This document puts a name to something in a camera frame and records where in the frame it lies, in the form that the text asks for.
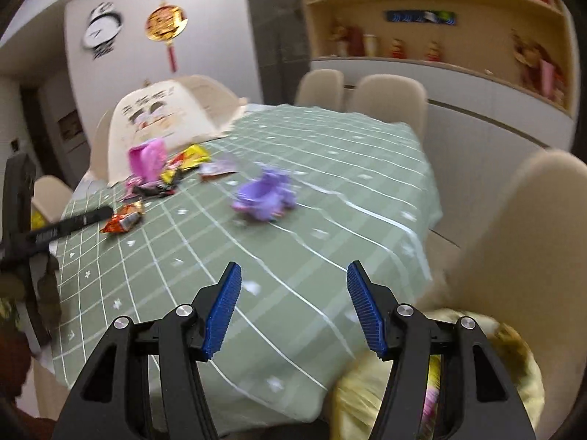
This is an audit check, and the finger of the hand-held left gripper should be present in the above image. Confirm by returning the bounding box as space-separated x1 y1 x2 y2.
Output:
28 205 114 245

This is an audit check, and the dark glass cabinet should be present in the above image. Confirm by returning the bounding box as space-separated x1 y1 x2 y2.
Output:
243 0 313 106

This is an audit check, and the beige dining chair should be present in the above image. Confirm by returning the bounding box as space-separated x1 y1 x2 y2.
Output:
293 70 344 111
413 149 587 440
31 175 74 223
353 74 428 140
89 110 116 179

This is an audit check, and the green checked tablecloth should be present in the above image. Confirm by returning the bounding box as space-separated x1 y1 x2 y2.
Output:
48 103 443 422

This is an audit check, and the black snack wrapper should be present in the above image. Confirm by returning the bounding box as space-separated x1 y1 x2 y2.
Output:
133 181 178 199

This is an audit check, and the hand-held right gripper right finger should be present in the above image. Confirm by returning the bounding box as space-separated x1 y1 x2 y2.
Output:
346 260 537 440

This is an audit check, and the red gift bag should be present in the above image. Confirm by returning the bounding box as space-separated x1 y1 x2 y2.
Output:
346 25 363 56

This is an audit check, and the wooden wall shelf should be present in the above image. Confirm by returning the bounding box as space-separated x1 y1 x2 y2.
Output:
298 0 579 117

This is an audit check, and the pink purple snack wrapper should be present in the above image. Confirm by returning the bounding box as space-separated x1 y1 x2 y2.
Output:
421 371 442 420

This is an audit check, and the red gold hanging ornament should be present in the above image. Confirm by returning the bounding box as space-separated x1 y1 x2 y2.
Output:
146 0 190 73

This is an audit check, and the red orange snack wrapper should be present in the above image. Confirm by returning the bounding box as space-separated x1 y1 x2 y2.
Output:
101 202 145 234

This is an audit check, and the black power strip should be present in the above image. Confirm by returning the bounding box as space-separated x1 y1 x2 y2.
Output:
384 9 457 26

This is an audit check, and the bin with yellow plastic bag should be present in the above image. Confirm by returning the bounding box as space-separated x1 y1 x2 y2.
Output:
328 307 546 440

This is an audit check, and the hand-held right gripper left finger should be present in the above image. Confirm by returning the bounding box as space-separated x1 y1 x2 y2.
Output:
54 261 242 440

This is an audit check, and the yellow snack wrapper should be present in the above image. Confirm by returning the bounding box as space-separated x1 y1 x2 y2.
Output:
160 144 211 183

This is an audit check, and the white lower cabinet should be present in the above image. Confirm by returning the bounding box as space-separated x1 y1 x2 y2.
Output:
309 57 576 161

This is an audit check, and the panda wall clock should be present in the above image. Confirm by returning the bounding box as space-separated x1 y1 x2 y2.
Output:
83 4 124 60

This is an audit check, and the pink plastic box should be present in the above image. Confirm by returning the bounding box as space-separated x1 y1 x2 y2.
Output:
127 140 167 182

